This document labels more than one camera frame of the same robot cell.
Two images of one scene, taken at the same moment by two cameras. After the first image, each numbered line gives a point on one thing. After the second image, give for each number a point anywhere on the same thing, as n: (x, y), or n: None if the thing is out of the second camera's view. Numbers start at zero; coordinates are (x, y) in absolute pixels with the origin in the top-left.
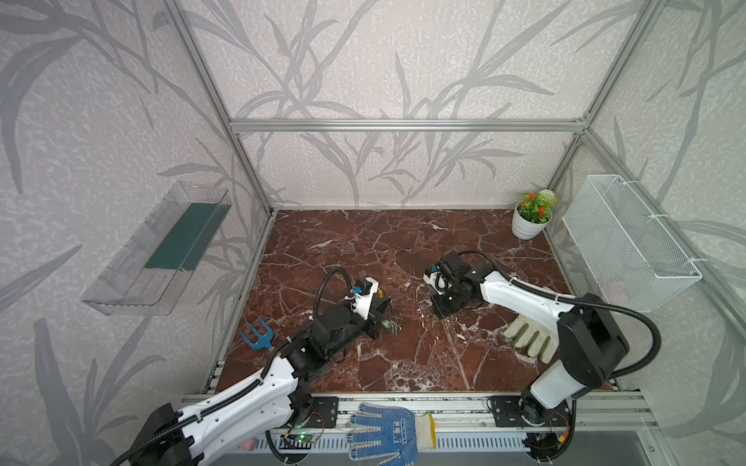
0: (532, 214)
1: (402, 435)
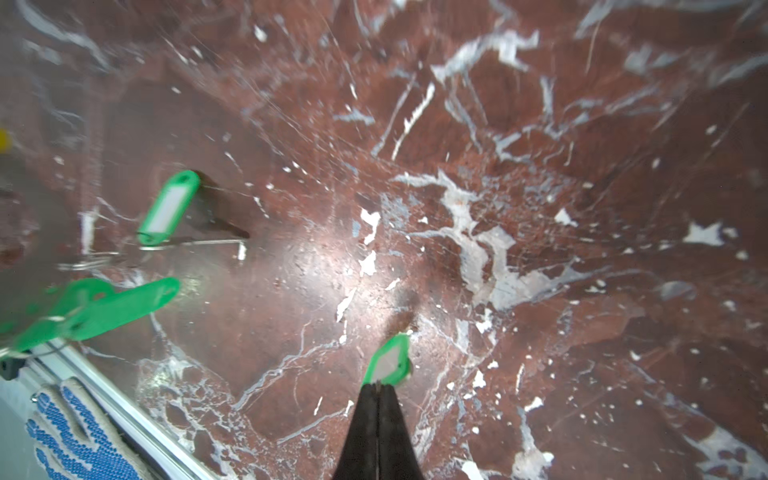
0: None
1: (80, 440)
